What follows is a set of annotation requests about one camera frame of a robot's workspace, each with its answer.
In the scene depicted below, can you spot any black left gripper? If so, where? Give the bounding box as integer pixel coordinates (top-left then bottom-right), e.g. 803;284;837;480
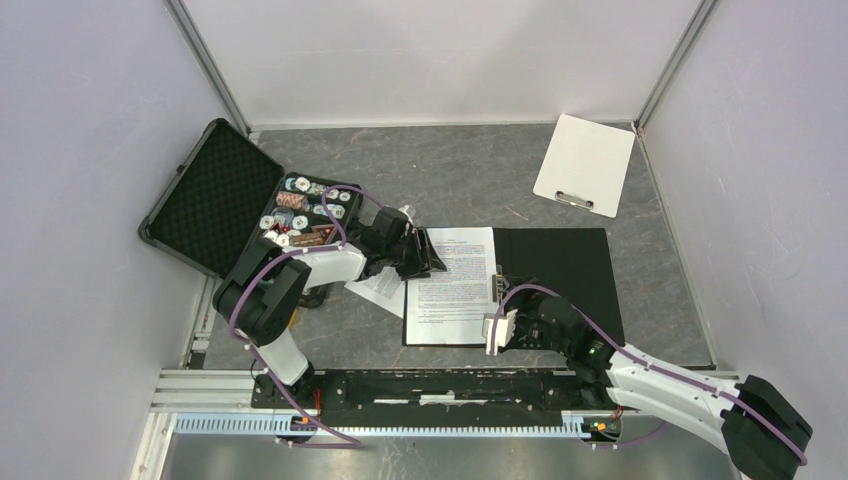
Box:
384;226;446;281

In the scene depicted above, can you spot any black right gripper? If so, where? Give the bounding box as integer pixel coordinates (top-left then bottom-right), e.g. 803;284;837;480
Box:
498;275;570;358

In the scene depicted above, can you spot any printed text paper sheet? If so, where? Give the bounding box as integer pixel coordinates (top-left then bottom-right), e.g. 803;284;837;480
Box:
404;227;497;347

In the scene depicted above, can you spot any white clipboard metal clip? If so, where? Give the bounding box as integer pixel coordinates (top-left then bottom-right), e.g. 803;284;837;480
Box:
532;114;637;219

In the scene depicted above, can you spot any white paper sheet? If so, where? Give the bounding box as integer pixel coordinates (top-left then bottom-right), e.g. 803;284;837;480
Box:
345;267;406;318

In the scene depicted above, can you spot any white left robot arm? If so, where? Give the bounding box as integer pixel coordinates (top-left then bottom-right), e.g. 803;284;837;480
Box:
213;207;447;408

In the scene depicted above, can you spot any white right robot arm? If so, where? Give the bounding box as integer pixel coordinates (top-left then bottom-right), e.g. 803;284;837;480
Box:
484;290;813;479

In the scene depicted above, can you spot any silver folder clip mechanism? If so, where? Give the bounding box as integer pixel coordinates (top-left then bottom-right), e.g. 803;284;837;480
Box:
491;265;508;303

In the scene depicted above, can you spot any black poker chip case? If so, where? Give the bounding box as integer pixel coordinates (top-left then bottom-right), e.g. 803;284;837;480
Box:
138;118;363;278

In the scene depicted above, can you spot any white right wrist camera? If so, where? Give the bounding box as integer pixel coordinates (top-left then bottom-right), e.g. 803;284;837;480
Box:
482;309;518;356

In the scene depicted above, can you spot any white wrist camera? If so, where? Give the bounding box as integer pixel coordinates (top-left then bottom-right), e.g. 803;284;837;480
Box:
398;205;416;223
482;309;518;356

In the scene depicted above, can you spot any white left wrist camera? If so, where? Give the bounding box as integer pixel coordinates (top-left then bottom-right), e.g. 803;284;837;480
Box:
398;205;416;223

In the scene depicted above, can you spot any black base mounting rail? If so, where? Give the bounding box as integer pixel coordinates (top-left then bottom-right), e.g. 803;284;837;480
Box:
288;368;620;427

